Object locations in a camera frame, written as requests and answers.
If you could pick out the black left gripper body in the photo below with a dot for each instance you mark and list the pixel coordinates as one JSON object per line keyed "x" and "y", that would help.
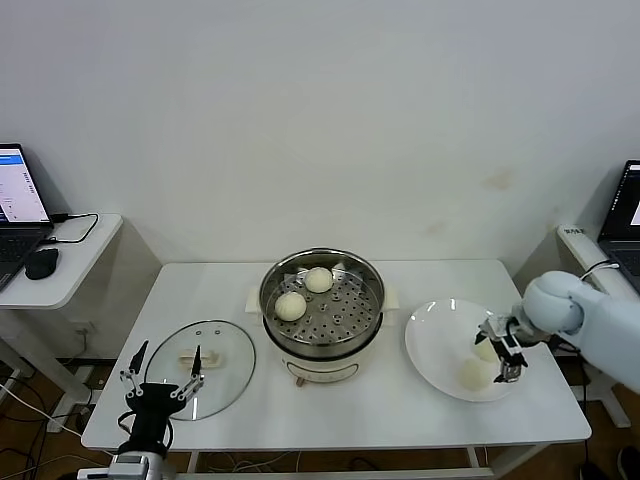
{"x": 150, "y": 405}

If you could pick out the white round plate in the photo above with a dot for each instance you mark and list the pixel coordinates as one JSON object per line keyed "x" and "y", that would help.
{"x": 440, "y": 360}

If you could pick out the white desk with label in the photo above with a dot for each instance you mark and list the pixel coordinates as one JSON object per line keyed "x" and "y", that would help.
{"x": 580, "y": 245}

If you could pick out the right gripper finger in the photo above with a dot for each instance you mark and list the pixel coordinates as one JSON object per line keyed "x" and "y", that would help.
{"x": 483, "y": 336}
{"x": 511, "y": 367}

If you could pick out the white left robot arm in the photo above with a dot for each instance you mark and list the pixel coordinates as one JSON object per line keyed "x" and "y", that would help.
{"x": 137, "y": 465}

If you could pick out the laptop with dark screen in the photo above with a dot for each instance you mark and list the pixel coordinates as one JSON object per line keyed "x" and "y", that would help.
{"x": 620, "y": 210}

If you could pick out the white desk with mouse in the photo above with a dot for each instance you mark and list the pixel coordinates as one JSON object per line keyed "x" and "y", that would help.
{"x": 75, "y": 270}

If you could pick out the laptop with white screen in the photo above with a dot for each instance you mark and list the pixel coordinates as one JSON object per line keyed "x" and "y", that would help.
{"x": 20, "y": 240}

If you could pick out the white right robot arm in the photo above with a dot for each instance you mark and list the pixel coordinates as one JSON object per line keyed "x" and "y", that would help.
{"x": 590, "y": 320}

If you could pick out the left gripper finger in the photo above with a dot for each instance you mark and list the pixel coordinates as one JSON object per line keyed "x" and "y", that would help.
{"x": 137, "y": 362}
{"x": 196, "y": 362}

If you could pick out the black computer mouse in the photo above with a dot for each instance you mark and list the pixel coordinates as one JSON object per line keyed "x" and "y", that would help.
{"x": 42, "y": 263}

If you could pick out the white electric cooker base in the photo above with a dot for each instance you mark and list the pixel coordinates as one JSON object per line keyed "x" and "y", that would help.
{"x": 325, "y": 367}

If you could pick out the white steamed baozi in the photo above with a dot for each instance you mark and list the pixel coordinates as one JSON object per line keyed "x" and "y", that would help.
{"x": 473, "y": 376}
{"x": 318, "y": 279}
{"x": 290, "y": 306}
{"x": 486, "y": 351}

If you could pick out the perforated steel steamer basket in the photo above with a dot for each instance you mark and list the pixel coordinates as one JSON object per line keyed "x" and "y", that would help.
{"x": 350, "y": 325}

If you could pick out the white table frame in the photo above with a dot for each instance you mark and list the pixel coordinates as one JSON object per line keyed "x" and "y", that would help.
{"x": 340, "y": 474}

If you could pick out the black shoe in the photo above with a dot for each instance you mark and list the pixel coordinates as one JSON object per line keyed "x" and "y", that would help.
{"x": 592, "y": 471}
{"x": 629, "y": 460}

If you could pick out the round glass pot lid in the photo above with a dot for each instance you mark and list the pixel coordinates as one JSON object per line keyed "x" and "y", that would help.
{"x": 220, "y": 350}

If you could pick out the white wall socket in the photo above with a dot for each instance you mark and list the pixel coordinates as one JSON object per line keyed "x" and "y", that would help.
{"x": 84, "y": 330}

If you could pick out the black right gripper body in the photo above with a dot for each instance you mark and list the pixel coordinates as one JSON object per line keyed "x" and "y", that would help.
{"x": 507, "y": 329}

